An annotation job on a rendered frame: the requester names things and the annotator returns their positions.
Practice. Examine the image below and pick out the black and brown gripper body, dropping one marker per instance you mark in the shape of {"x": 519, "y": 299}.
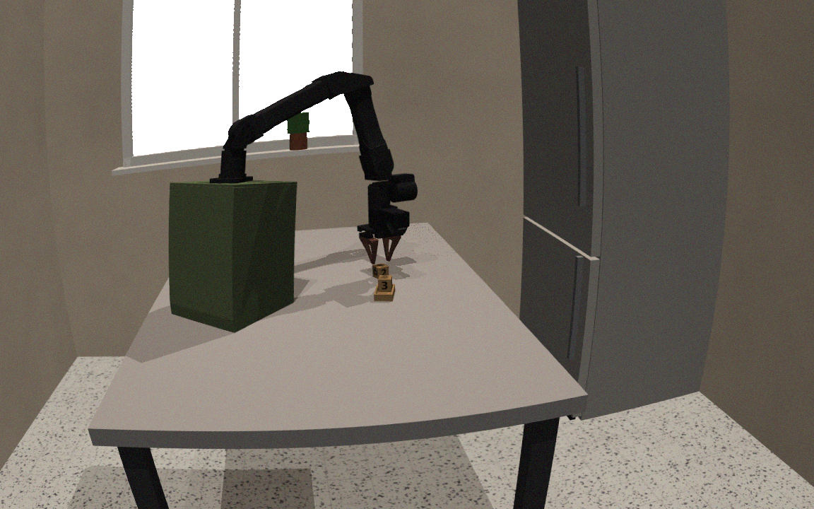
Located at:
{"x": 369, "y": 232}

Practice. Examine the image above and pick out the tan wooden number cube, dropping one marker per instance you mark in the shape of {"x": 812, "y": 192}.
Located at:
{"x": 380, "y": 269}
{"x": 384, "y": 283}

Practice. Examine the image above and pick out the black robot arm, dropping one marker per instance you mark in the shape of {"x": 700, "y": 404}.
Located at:
{"x": 375, "y": 158}

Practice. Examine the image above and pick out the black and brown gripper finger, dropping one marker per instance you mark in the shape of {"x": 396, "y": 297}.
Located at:
{"x": 373, "y": 244}
{"x": 394, "y": 243}

